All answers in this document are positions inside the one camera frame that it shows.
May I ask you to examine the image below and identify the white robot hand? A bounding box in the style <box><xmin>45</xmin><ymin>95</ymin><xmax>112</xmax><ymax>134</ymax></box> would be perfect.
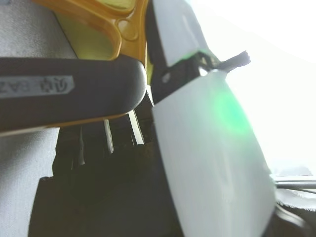
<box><xmin>28</xmin><ymin>0</ymin><xmax>277</xmax><ymax>237</ymax></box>

